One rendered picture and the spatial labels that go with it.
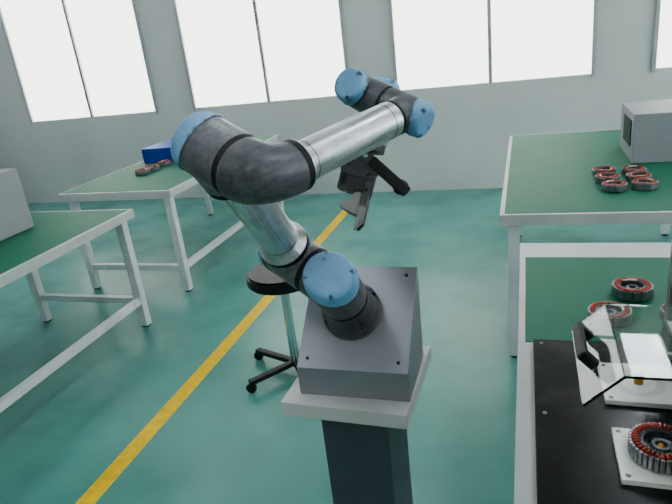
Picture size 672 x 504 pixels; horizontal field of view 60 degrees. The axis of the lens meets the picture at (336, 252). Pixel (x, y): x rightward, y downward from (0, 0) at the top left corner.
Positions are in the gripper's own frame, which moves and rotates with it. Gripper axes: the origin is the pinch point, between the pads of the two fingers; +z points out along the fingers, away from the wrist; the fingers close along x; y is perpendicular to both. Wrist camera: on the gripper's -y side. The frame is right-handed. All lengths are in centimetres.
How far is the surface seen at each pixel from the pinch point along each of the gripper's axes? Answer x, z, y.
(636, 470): 27, 31, -60
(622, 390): 4, 21, -65
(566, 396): 3, 25, -54
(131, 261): -202, 47, 139
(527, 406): 2, 30, -46
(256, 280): -129, 32, 47
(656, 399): 8, 20, -70
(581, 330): 34, 8, -43
